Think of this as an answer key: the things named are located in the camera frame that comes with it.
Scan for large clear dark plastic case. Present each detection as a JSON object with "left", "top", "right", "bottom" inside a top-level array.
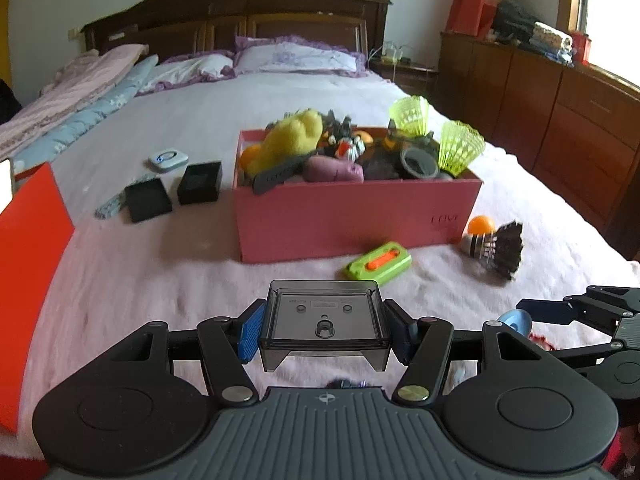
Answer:
[{"left": 259, "top": 280, "right": 390, "bottom": 372}]

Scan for green orange utility knife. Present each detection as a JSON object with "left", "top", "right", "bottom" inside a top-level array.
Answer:
[{"left": 344, "top": 242, "right": 412, "bottom": 285}]

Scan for robot action figure toy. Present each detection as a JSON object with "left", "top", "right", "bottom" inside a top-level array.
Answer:
[{"left": 318, "top": 110, "right": 374, "bottom": 162}]

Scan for red rubber bands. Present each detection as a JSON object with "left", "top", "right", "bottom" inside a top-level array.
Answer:
[{"left": 528, "top": 334, "right": 555, "bottom": 351}]

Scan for blue round tape measure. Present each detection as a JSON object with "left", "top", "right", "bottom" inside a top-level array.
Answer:
[{"left": 498, "top": 309, "right": 533, "bottom": 338}]

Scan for black feather shuttlecock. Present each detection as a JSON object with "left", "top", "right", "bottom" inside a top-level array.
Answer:
[{"left": 459, "top": 221, "right": 524, "bottom": 281}]

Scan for orange ping pong ball outside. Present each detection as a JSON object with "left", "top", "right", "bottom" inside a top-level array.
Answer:
[{"left": 466, "top": 214, "right": 497, "bottom": 235}]

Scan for pink cardboard box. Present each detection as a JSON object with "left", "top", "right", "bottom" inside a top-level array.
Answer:
[{"left": 232, "top": 127, "right": 484, "bottom": 265}]

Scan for black small box base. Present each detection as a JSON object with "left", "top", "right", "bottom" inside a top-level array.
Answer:
[{"left": 177, "top": 162, "right": 222, "bottom": 205}]

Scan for black small box lid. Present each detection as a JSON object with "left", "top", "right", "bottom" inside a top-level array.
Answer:
[{"left": 125, "top": 178, "right": 172, "bottom": 223}]

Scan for black round tape roll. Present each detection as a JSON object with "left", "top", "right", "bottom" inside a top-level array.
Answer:
[{"left": 398, "top": 146, "right": 439, "bottom": 180}]

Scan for orange ping pong ball in box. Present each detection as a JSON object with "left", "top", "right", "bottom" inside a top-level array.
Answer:
[{"left": 240, "top": 143, "right": 262, "bottom": 172}]

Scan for white square device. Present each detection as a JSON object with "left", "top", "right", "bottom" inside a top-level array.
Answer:
[{"left": 149, "top": 148, "right": 189, "bottom": 174}]

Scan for purple plush toy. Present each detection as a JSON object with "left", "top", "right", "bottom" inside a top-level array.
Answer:
[{"left": 302, "top": 155, "right": 364, "bottom": 182}]

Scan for yellow-green plastic shuttlecock right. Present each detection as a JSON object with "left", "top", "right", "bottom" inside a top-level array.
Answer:
[{"left": 438, "top": 120, "right": 485, "bottom": 178}]

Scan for yellow-green plastic shuttlecock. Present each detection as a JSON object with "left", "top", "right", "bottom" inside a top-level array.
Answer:
[
  {"left": 390, "top": 96, "right": 430, "bottom": 138},
  {"left": 438, "top": 120, "right": 485, "bottom": 178}
]

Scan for yellow plush toy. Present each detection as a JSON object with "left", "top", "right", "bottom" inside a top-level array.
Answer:
[{"left": 245, "top": 108, "right": 323, "bottom": 178}]

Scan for orange red box lid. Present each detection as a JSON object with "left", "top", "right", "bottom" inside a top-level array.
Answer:
[{"left": 0, "top": 162, "right": 75, "bottom": 434}]

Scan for yellow-green plastic shuttlecock left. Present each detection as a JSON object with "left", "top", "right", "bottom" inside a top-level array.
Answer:
[{"left": 390, "top": 96, "right": 430, "bottom": 138}]

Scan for wooden dresser cabinet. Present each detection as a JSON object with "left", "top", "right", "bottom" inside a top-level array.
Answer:
[{"left": 434, "top": 32, "right": 639, "bottom": 259}]

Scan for wooden nightstand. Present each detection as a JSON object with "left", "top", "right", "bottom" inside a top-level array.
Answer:
[{"left": 369, "top": 58, "right": 438, "bottom": 99}]

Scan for light blue folded quilt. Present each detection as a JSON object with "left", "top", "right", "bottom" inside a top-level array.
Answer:
[{"left": 12, "top": 55, "right": 158, "bottom": 174}]

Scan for purple frilled pillow left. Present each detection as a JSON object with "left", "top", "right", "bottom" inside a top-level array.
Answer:
[{"left": 138, "top": 53, "right": 234, "bottom": 96}]

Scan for purple frilled pillow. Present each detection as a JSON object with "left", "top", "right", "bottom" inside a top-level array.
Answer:
[
  {"left": 138, "top": 53, "right": 234, "bottom": 96},
  {"left": 233, "top": 35, "right": 368, "bottom": 78}
]

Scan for white chargers on nightstand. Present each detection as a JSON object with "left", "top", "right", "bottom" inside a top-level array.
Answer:
[{"left": 380, "top": 41, "right": 412, "bottom": 65}]

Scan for purple frilled pillow right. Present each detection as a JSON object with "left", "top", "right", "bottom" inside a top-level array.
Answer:
[{"left": 233, "top": 35, "right": 368, "bottom": 78}]

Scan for pink folded quilt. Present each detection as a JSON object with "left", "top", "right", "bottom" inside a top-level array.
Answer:
[{"left": 1, "top": 44, "right": 148, "bottom": 158}]

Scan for red box on dresser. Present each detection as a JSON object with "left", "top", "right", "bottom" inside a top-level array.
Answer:
[{"left": 570, "top": 30, "right": 591, "bottom": 66}]

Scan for wooden headboard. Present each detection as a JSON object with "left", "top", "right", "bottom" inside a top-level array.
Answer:
[{"left": 82, "top": 0, "right": 390, "bottom": 61}]

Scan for pile of folded clothes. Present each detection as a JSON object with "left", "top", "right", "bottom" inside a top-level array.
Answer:
[{"left": 491, "top": 0, "right": 574, "bottom": 66}]

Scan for black watch strap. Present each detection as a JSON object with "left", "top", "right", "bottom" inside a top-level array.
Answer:
[{"left": 250, "top": 154, "right": 307, "bottom": 196}]

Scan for grey patterned strap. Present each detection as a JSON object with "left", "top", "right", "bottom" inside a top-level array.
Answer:
[{"left": 94, "top": 173, "right": 154, "bottom": 221}]

